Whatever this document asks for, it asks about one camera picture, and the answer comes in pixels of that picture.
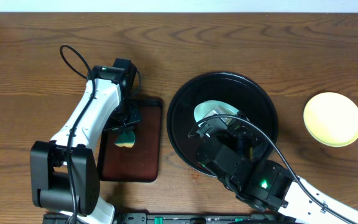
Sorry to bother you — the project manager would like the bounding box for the left black cable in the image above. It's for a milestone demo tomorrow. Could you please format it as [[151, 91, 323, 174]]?
[[59, 44, 96, 224]]

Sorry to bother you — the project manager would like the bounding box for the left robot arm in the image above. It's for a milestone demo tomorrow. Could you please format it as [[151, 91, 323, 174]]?
[[30, 58, 141, 223]]

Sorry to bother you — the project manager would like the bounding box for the round black tray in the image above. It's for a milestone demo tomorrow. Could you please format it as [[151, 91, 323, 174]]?
[[167, 72, 278, 175]]

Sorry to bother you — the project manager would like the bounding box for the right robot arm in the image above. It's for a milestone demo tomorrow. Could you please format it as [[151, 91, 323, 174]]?
[[188, 114, 358, 223]]

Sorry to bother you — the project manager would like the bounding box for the rectangular dark brown tray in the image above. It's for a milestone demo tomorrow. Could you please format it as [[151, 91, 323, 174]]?
[[98, 98, 163, 182]]

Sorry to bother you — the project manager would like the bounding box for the right black cable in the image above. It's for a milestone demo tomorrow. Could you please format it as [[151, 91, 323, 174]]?
[[187, 114, 351, 224]]

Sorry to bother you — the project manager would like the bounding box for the black cable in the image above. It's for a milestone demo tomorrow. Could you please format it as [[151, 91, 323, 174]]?
[[59, 44, 96, 224], [187, 114, 351, 224]]

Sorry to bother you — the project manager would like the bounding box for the green yellow sponge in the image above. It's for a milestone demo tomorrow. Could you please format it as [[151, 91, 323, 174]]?
[[114, 130, 135, 148]]

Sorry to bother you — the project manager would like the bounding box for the light blue plate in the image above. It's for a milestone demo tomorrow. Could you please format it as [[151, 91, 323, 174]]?
[[193, 100, 239, 122]]

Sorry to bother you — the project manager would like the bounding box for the yellow plate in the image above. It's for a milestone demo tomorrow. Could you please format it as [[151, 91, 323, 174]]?
[[303, 92, 358, 147]]

